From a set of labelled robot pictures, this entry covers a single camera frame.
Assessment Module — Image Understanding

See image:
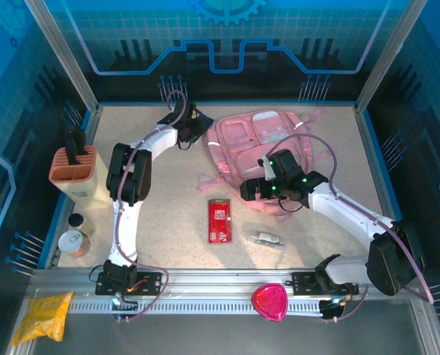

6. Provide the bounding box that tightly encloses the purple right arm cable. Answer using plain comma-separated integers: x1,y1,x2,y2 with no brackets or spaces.
267,132,435,323

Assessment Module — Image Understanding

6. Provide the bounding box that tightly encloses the cream knife block orange top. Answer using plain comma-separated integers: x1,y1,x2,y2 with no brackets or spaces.
48,145,116,210

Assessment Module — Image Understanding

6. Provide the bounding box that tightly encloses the pink backpack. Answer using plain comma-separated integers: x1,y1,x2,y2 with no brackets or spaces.
197,106,324,222

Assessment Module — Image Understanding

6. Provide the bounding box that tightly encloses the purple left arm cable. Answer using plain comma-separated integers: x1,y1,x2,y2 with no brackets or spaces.
110,89,189,323

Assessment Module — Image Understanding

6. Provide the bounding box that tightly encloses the small clear plastic bag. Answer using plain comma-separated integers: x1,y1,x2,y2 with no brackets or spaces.
247,227,285,248

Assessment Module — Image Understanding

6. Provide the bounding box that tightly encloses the black handled knife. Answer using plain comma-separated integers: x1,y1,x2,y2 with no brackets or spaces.
74,128,88,155
64,125,79,164

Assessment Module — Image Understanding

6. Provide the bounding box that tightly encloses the aluminium mounting rail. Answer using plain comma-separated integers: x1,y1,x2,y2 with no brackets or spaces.
27,268,426,301

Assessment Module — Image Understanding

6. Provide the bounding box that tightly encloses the aluminium frame post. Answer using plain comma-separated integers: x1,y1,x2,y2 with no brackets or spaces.
23,0,99,114
356,0,427,112

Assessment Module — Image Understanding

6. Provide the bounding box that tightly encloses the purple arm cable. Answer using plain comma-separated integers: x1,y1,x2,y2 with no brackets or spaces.
110,89,189,323
267,132,435,323

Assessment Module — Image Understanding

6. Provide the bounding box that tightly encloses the yellow plastic bag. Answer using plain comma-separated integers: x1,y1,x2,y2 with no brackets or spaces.
11,291,75,347

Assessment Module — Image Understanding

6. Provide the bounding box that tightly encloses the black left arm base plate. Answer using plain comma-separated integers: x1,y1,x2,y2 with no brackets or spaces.
95,271,163,297

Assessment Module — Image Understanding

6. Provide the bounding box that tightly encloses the small jar black lid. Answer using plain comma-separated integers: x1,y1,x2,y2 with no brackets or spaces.
67,213,97,237

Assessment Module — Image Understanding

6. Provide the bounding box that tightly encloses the tin can pull tab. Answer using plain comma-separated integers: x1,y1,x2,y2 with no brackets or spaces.
58,229,92,259

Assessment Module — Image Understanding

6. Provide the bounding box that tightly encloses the white slotted cable duct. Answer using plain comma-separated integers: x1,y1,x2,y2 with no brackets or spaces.
70,297,324,315

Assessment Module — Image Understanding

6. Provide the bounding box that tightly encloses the pink triangular container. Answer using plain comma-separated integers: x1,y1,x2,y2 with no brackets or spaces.
251,283,289,322

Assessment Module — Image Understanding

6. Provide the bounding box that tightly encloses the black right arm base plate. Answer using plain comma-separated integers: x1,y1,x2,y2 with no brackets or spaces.
291,271,359,297

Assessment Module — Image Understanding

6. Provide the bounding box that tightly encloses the red snack packet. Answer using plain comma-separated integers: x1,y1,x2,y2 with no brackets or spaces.
207,198,233,244

